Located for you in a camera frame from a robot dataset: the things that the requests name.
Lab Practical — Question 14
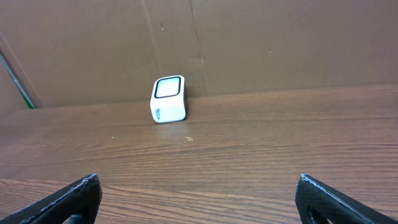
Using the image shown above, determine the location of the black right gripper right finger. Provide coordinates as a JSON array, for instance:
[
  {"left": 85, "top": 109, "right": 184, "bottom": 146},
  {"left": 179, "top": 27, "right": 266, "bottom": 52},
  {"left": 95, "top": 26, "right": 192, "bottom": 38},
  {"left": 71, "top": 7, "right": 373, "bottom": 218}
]
[{"left": 295, "top": 174, "right": 397, "bottom": 224}]

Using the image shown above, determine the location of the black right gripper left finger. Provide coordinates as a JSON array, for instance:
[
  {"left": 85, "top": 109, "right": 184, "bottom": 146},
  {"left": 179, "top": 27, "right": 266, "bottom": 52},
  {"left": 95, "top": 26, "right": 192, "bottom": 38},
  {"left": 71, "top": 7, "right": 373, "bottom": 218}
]
[{"left": 1, "top": 173, "right": 102, "bottom": 224}]

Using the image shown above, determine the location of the white barcode scanner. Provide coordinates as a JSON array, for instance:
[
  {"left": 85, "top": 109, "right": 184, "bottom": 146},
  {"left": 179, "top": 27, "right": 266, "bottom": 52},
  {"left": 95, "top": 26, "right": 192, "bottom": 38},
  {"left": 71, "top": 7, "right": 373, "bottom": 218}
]
[{"left": 150, "top": 75, "right": 188, "bottom": 123}]

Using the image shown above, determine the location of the grey metal frame strip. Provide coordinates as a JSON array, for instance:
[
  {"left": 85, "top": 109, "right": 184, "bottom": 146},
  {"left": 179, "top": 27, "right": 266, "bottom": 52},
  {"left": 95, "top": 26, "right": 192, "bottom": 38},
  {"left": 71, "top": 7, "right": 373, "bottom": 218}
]
[{"left": 1, "top": 55, "right": 35, "bottom": 109}]

